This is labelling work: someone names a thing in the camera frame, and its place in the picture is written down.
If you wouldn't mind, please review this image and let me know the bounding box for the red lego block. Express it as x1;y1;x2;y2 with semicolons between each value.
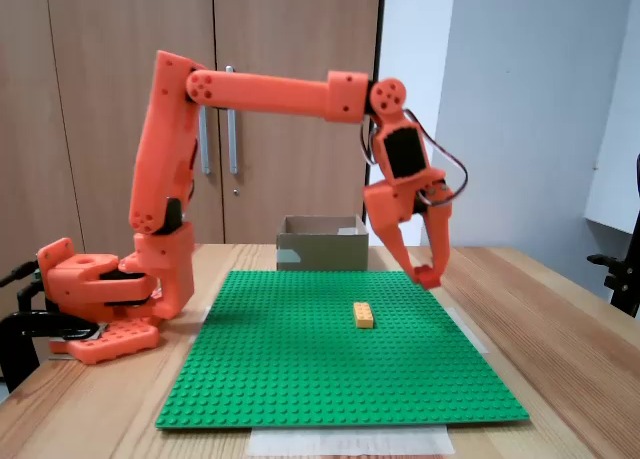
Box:
412;264;443;291

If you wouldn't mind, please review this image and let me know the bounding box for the open cardboard box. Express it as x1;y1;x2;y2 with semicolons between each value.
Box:
275;214;370;273

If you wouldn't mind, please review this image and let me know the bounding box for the yellow-orange lego block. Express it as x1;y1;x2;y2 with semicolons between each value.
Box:
352;301;377;330

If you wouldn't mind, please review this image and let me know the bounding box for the green lego baseplate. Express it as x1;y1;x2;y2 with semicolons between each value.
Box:
154;269;531;431

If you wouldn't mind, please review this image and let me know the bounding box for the narrow masking tape strip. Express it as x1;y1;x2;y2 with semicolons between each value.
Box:
187;305;215;346
446;306;490;355

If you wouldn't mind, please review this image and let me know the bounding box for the black office chair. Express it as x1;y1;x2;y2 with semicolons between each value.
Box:
587;152;640;320

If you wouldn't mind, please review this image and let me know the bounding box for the white board panel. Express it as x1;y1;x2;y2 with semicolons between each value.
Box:
583;0;640;236

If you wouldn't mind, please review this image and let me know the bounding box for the wide masking tape strip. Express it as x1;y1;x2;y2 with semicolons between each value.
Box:
248;425;456;458

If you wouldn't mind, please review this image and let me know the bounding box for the brown wooden cabinet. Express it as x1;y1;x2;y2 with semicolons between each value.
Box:
0;0;387;260

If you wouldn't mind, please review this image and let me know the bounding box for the black table clamp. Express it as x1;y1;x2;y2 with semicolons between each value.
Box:
0;310;101;394

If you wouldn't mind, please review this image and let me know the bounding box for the gripper motor cable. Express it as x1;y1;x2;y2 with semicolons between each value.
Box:
359;107;470;209

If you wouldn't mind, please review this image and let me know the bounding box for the silver cabinet door handle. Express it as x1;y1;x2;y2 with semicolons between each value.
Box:
198;105;212;176
224;64;240;176

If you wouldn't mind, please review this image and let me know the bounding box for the black base cable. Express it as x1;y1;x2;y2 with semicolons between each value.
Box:
0;261;40;288
16;280;49;313

